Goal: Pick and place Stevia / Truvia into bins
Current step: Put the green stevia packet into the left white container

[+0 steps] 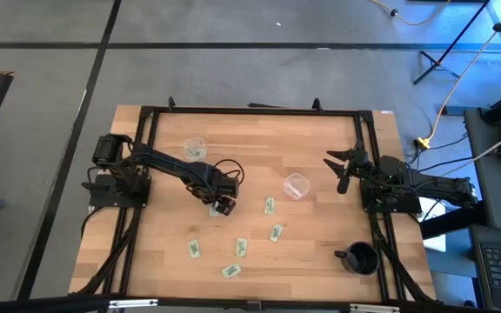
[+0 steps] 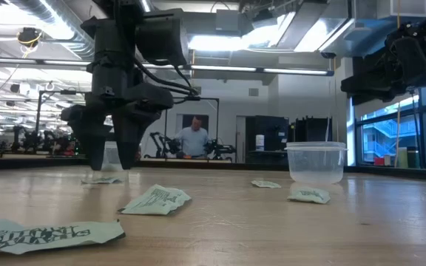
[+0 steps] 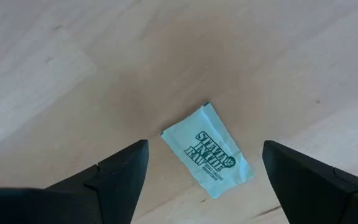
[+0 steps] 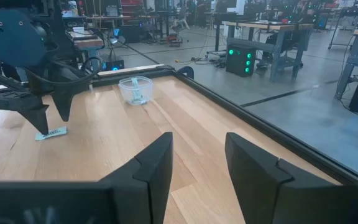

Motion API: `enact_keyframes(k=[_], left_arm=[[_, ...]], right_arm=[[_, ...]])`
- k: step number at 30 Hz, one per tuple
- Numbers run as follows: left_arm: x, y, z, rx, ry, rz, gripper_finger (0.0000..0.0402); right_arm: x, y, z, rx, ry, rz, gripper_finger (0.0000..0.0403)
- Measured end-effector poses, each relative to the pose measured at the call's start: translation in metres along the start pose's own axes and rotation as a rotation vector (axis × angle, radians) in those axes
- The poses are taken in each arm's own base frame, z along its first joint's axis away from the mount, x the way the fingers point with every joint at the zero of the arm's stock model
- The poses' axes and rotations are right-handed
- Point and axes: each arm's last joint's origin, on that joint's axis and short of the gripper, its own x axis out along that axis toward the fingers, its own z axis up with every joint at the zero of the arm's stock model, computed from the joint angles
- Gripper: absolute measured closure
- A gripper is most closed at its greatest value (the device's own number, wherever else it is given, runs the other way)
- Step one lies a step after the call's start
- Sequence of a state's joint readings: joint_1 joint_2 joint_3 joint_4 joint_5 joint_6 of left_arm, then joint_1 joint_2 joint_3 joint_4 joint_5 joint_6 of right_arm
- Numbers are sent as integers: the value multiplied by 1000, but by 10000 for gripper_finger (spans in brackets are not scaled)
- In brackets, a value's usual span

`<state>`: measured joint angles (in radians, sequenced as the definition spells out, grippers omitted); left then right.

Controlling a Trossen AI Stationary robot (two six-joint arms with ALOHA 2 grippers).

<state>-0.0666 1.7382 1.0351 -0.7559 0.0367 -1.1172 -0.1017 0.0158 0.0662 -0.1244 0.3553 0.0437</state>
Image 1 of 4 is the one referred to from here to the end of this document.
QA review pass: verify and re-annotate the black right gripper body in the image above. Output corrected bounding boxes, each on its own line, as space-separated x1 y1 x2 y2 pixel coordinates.
337 139 371 195

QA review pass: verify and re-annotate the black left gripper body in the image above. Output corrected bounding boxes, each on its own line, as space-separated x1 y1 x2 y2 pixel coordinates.
213 195 237 217

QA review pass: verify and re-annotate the clear plastic container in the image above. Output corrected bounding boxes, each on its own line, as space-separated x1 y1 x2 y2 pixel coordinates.
183 137 208 163
283 172 311 201

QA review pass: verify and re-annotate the white paper sheet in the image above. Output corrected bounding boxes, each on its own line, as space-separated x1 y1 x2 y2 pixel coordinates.
418 196 448 253

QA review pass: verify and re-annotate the black mug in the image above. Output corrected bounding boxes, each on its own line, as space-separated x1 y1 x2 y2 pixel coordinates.
333 241 381 276

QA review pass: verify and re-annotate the thick black beam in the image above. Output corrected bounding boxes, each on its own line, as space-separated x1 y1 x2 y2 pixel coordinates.
419 202 489 240

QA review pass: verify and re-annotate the black tripod stand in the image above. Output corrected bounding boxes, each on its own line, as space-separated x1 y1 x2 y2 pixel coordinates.
412 0 491 86

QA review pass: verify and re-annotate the black crossbar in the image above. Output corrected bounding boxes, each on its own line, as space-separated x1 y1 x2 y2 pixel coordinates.
0 293 501 313

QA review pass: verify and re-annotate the black aluminium table frame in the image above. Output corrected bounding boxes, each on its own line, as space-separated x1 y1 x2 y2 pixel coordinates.
70 96 437 305

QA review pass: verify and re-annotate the long yellow cable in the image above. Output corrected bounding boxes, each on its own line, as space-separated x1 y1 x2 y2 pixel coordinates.
424 0 501 143

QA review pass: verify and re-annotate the white cable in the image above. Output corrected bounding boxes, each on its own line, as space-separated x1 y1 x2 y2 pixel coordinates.
439 123 501 177

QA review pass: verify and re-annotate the silver metal bracket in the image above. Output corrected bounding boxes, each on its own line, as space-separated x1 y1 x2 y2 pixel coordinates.
349 303 402 313
108 298 159 310

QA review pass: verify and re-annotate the short yellow cable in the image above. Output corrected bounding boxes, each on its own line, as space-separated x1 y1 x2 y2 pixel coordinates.
368 0 451 26

